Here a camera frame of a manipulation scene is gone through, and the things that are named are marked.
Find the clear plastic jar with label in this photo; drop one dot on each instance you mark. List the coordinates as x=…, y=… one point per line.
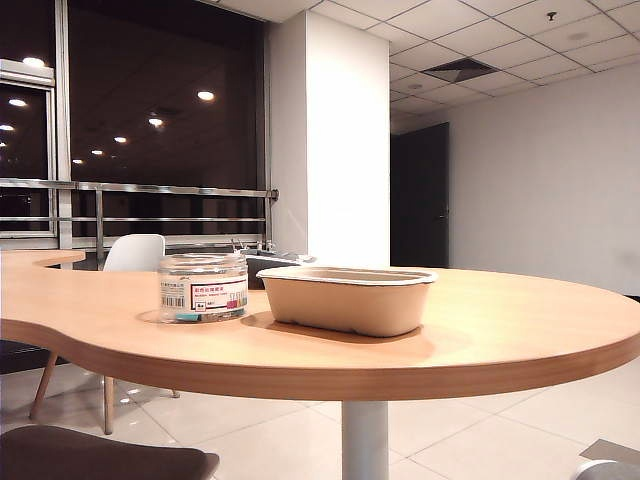
x=200, y=270

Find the colourful binder clips heap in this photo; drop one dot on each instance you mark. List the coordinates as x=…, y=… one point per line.
x=200, y=316

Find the beige rectangular paper bowl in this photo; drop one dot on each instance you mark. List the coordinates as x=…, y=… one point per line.
x=345, y=305

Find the black and white handheld device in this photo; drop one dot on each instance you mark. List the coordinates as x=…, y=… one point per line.
x=255, y=272

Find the dark door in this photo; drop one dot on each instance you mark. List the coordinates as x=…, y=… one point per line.
x=420, y=200

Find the white chair with wooden legs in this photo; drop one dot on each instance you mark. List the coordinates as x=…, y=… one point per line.
x=135, y=252

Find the ceiling air vent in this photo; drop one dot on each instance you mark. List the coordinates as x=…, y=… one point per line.
x=457, y=70

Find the dark brown cushioned seat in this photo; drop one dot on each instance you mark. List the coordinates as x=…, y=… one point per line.
x=90, y=455

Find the ceiling sprinkler head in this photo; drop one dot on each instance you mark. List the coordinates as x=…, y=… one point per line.
x=551, y=16

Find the grey flat board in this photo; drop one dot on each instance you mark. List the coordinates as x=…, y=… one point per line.
x=612, y=447

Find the white rounded object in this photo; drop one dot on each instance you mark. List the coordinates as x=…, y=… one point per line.
x=607, y=471

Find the white table pedestal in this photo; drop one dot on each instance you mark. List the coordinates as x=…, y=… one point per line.
x=365, y=440

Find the aluminium window frame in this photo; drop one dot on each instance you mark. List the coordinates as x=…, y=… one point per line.
x=62, y=100

